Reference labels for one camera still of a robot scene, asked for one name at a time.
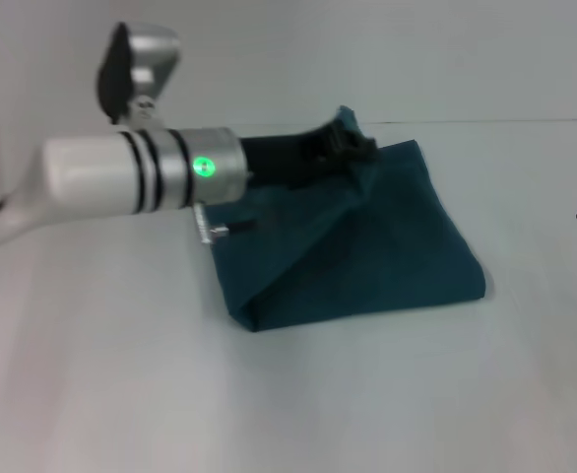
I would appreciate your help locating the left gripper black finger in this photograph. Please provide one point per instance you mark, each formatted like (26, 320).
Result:
(365, 148)

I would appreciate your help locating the blue t-shirt with FREE print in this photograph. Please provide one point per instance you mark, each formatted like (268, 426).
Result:
(367, 246)

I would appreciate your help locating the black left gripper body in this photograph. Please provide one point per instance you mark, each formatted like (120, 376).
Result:
(288, 155)

